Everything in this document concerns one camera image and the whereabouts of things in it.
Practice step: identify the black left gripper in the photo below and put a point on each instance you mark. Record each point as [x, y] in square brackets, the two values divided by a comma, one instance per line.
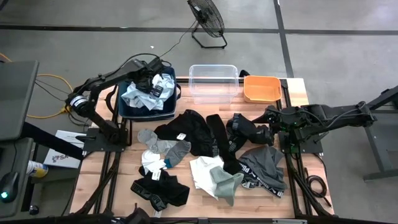
[147, 73]

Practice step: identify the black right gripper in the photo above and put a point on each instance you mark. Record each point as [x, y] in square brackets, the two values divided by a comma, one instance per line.
[284, 121]

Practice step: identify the black Puma briefs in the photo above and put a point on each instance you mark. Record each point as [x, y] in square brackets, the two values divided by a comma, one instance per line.
[242, 127]
[168, 191]
[192, 130]

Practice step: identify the pale patterned shirt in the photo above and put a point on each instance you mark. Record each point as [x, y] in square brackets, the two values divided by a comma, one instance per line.
[140, 99]

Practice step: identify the grey Puma briefs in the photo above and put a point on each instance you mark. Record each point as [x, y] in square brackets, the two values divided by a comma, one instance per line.
[264, 165]

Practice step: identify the navy dotted shirt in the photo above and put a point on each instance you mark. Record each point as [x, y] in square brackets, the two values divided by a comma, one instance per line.
[140, 112]

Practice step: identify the long black sock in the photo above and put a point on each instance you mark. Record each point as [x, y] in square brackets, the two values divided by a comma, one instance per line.
[219, 133]

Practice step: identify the light grey sock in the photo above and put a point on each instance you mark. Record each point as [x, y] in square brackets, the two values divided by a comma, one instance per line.
[149, 138]

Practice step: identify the sage green sock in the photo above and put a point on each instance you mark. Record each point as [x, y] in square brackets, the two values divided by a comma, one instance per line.
[225, 186]

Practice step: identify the white cotton garment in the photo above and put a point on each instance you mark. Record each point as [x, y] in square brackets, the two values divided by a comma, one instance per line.
[200, 174]

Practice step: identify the white sock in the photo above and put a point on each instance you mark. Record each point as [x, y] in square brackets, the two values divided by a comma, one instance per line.
[150, 160]

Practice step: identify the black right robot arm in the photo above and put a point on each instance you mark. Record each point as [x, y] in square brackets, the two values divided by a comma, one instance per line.
[342, 113]

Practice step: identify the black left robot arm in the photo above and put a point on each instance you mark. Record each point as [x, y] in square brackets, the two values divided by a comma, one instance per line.
[102, 79]

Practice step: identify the black garment tag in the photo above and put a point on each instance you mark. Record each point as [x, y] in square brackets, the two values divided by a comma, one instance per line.
[157, 91]

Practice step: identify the orange plastic bin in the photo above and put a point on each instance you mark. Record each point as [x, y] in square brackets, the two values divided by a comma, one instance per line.
[261, 90]

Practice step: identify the navy white-striped fabric basket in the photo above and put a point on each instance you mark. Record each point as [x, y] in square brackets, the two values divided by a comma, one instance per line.
[146, 116]

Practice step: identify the clear plastic bin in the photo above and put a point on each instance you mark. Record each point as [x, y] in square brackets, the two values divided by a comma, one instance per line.
[214, 87]

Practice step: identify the white paper tag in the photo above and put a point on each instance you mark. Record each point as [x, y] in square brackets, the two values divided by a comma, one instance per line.
[156, 175]
[181, 136]

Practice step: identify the black floor fan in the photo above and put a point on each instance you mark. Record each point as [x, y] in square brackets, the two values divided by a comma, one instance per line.
[206, 15]

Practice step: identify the yellow power splitter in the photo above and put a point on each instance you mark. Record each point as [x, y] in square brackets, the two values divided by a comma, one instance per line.
[67, 109]

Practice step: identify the dark grey metal stand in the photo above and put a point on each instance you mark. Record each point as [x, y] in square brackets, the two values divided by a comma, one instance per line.
[376, 146]

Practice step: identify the white printed paper sheet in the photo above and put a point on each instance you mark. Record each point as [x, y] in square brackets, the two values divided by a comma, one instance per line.
[59, 158]

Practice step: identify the dark grey monitor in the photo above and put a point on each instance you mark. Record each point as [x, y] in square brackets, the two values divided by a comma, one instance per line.
[15, 96]

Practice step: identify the white and yellow can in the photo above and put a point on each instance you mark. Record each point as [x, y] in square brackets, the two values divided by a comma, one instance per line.
[37, 169]

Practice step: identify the grey side desk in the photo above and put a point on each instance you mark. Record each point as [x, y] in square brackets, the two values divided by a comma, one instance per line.
[18, 155]

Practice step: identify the small black knob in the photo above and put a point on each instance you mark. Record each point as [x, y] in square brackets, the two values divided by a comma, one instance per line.
[34, 210]

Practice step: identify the black computer mouse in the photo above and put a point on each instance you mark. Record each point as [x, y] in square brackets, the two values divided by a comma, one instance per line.
[8, 186]

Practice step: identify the black table frame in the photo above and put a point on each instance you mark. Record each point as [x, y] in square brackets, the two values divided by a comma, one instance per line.
[292, 168]

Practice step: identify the small black bracket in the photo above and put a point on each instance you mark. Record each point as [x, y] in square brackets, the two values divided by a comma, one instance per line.
[244, 73]

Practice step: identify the black slanted frame strut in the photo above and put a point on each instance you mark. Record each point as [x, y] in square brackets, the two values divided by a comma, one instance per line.
[53, 141]

